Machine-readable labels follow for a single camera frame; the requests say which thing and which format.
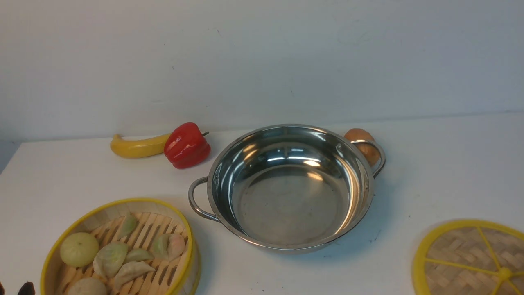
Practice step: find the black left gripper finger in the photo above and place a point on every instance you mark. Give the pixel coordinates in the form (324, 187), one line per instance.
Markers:
(27, 289)

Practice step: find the yellow rimmed bamboo steamer basket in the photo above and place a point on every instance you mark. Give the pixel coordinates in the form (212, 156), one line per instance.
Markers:
(155, 217)

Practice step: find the yellow woven bamboo steamer lid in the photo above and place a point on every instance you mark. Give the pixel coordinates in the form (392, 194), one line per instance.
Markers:
(469, 257)

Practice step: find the stainless steel pot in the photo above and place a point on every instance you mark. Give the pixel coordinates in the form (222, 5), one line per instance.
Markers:
(290, 188)

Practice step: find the white round bun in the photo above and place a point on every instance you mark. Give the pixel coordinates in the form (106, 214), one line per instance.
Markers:
(88, 286)

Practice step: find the round green bun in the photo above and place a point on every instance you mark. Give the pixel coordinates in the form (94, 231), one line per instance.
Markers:
(79, 249)

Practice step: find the large green dumpling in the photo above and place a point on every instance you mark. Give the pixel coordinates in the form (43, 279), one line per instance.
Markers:
(109, 259)

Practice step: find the white folded dumpling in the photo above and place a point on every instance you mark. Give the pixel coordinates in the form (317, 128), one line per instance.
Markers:
(131, 271)

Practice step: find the small green dumpling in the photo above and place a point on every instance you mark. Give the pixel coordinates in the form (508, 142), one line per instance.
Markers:
(138, 255)

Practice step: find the thin green dumpling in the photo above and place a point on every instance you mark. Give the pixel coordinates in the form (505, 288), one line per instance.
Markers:
(128, 225)

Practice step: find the pink green dumpling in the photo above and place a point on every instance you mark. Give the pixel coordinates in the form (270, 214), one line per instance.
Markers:
(168, 246)

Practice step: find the yellow banana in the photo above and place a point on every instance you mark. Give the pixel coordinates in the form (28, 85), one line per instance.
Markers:
(136, 149)

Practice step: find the red bell pepper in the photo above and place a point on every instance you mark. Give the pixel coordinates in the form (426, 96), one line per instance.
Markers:
(186, 146)

